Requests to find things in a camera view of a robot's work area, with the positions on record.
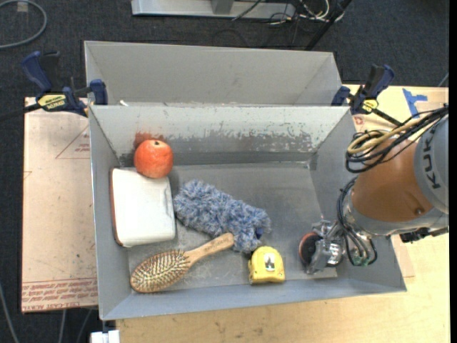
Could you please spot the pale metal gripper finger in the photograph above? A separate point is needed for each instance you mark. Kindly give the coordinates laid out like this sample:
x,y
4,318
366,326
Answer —
x,y
319,257

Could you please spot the red-brown round disc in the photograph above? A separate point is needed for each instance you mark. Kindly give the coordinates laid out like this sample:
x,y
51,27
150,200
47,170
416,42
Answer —
x,y
306,248

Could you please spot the yellow tape measure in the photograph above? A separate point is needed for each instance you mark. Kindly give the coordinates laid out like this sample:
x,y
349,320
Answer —
x,y
267,266

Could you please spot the grey metal bin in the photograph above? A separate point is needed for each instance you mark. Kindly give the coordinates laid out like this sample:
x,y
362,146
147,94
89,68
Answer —
x,y
250,191

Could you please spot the blue fluffy duster cloth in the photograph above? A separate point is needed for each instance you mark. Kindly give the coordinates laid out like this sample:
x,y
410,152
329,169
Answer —
x,y
218,211

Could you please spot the wooden hairbrush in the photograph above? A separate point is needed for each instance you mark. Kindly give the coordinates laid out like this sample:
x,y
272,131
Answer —
x,y
160,270

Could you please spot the white rectangular box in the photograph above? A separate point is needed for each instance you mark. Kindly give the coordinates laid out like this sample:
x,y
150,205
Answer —
x,y
143,207

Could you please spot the orange fruit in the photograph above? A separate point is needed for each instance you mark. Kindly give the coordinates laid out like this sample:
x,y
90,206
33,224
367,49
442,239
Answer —
x,y
153,158

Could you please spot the brown cardboard board red print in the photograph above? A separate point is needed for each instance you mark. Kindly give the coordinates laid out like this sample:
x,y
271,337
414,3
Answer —
x,y
57,206

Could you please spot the black cylinder on white bracket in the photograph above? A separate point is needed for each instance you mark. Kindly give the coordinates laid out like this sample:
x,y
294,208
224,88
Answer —
x,y
414,235

